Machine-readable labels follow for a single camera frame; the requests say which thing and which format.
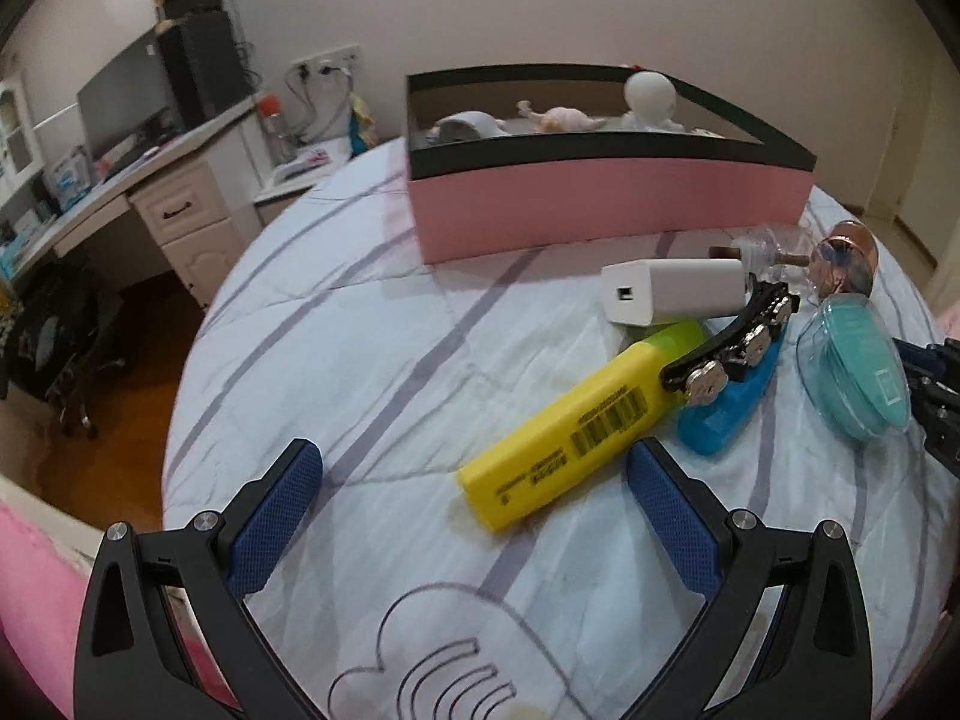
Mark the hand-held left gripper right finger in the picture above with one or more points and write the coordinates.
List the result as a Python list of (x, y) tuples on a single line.
[(675, 521)]

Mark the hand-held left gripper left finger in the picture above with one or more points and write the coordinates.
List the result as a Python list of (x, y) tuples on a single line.
[(277, 521)]

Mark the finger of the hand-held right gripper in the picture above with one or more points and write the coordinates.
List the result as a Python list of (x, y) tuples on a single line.
[(919, 355), (937, 412)]

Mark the teal round case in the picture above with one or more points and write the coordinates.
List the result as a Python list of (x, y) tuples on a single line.
[(855, 360)]

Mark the blue plastic toy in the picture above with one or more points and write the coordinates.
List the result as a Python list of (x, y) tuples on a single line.
[(720, 420)]

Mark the black jingle stick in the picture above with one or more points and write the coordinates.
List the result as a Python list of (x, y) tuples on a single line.
[(703, 381)]

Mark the yellow highlighter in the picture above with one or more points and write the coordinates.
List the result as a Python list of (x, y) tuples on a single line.
[(540, 457)]

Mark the white charger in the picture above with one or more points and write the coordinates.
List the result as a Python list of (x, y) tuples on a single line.
[(675, 292)]

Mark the pink box with black rim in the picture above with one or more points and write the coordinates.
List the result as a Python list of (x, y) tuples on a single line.
[(600, 195)]

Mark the white tape roll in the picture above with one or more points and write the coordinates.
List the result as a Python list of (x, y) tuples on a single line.
[(469, 127)]

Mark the striped white tablecloth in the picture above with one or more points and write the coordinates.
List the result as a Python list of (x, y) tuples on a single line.
[(337, 360)]

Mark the pink blanket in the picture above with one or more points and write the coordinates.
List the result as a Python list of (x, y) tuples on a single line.
[(37, 585)]

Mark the black office chair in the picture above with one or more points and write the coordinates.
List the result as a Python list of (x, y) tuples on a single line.
[(56, 345)]

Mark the white desk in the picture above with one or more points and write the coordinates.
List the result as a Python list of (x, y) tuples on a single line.
[(195, 210)]

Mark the white nightstand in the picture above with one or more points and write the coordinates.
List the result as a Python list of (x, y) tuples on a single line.
[(300, 180)]

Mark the bottle with orange cap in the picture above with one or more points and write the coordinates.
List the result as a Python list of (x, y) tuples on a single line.
[(274, 127)]

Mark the black keyboard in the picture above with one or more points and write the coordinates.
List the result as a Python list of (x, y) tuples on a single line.
[(131, 154)]

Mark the blue white box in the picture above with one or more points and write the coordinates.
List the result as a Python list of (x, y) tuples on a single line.
[(71, 176)]

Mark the colourful snack bag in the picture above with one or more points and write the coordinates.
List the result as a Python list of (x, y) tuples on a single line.
[(361, 124)]

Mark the black computer monitor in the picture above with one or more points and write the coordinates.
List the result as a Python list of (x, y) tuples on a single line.
[(127, 101)]

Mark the black computer tower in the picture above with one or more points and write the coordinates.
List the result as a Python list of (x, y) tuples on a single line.
[(206, 71)]

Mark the white glass-door cabinet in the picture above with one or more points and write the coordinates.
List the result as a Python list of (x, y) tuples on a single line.
[(15, 127)]

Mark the white wall power outlet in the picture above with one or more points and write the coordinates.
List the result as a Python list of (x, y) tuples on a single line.
[(326, 61)]

